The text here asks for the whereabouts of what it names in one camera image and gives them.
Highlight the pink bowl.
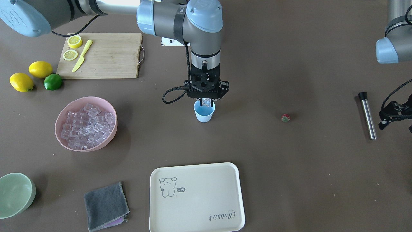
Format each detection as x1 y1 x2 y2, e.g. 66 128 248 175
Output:
54 96 118 152

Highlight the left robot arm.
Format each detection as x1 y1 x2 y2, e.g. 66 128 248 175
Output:
376 0 412 130

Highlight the lemon slice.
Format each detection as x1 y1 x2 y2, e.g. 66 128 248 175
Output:
67 35 83 49
62 49 78 61

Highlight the yellow lemon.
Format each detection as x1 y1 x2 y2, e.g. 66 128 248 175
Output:
9 72 35 92
28 61 53 78

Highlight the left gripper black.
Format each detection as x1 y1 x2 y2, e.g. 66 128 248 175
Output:
378 101 412 130

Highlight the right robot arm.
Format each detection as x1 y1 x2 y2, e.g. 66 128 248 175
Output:
0 0 229 106

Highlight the cream tray with bear drawing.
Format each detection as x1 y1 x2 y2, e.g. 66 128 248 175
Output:
149 162 246 232

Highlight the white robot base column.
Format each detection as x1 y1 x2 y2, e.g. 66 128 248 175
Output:
161 37 184 46

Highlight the mint green bowl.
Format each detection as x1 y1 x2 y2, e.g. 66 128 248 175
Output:
0 173 36 219

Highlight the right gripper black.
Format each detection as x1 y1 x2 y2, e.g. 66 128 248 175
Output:
186 64 229 108

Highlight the green lime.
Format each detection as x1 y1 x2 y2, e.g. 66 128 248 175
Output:
43 74 63 91

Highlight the yellow plastic knife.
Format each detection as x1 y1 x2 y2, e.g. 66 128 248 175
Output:
71 39 93 72

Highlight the wooden cutting board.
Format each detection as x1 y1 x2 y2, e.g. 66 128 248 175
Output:
56 33 143 79

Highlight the light blue plastic cup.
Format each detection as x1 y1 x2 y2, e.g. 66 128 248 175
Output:
194 101 215 123

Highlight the clear plastic ice cube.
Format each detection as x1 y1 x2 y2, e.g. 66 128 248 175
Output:
202 98 212 107

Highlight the strawberry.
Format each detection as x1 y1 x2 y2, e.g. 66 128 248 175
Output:
281 114 290 123

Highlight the grey folded cloth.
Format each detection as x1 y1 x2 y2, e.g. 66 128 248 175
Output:
84 182 130 232

